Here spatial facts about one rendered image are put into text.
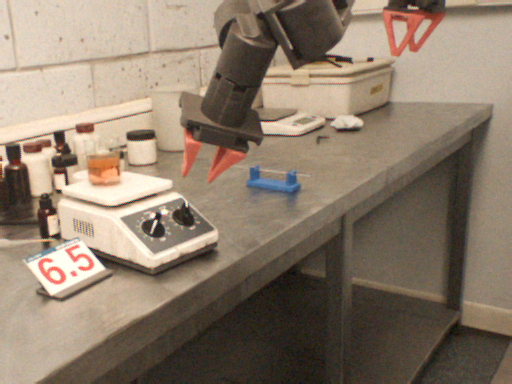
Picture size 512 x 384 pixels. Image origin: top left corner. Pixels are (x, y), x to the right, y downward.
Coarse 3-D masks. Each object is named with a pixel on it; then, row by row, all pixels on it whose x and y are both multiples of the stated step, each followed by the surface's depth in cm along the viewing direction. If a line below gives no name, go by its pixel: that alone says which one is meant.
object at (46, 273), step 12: (60, 252) 78; (72, 252) 79; (84, 252) 80; (36, 264) 75; (48, 264) 76; (60, 264) 77; (72, 264) 77; (84, 264) 78; (96, 264) 79; (48, 276) 74; (60, 276) 75; (72, 276) 76
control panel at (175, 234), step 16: (160, 208) 84; (176, 208) 85; (192, 208) 86; (128, 224) 79; (176, 224) 82; (192, 224) 83; (208, 224) 84; (144, 240) 78; (160, 240) 79; (176, 240) 80
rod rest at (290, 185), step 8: (256, 176) 116; (288, 176) 109; (248, 184) 115; (256, 184) 114; (264, 184) 113; (272, 184) 112; (280, 184) 112; (288, 184) 110; (296, 184) 111; (288, 192) 110
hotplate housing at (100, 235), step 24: (168, 192) 89; (72, 216) 86; (96, 216) 82; (120, 216) 80; (96, 240) 84; (120, 240) 79; (192, 240) 81; (216, 240) 84; (144, 264) 77; (168, 264) 79
